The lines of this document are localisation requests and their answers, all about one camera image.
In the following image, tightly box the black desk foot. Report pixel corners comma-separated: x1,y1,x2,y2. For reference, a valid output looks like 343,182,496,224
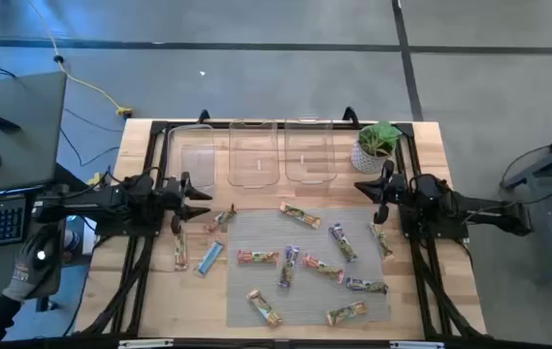
35,296,61,314

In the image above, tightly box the black computer mouse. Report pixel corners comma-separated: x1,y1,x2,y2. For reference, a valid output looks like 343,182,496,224
32,222,63,269

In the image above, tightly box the red green granola bar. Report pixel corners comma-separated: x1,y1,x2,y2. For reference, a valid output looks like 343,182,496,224
203,204,238,234
301,253,346,285
236,248,280,267

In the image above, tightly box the green plant in white pot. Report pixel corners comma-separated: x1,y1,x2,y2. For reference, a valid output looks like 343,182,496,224
350,120,403,175

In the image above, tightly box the clear plastic bin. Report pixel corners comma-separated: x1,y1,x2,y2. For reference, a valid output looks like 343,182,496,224
226,118,281,190
283,116,339,185
166,123,217,198

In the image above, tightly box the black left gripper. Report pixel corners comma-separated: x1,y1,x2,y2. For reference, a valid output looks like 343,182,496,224
161,172,214,235

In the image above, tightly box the white adapter box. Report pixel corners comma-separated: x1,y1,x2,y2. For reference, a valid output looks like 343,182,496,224
81,225,100,256

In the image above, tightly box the green tan granola bar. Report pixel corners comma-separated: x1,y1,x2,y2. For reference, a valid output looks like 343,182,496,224
370,221,396,262

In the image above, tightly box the person's hand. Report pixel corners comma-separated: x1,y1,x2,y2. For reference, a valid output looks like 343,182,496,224
1,220,66,305

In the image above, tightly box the black bar piece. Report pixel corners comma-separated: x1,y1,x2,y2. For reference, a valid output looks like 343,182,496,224
0,112,22,135

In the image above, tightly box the yellow cable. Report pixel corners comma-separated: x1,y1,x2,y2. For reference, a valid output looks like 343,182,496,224
27,0,135,120

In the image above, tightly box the white strip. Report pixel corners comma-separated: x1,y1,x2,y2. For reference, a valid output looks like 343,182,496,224
117,338,175,349
389,340,446,349

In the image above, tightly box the round blue white container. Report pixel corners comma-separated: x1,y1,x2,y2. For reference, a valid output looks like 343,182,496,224
64,229,81,253

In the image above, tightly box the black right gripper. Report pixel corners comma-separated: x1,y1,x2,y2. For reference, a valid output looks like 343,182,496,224
354,159,409,225

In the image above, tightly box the orange green granola bar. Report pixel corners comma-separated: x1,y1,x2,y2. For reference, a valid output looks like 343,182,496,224
278,201,323,230
325,300,370,327
245,288,284,329

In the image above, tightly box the black floor cable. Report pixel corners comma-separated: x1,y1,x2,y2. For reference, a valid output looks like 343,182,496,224
63,107,126,134

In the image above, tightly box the grey woven placemat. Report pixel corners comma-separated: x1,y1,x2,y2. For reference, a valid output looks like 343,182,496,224
225,206,393,329

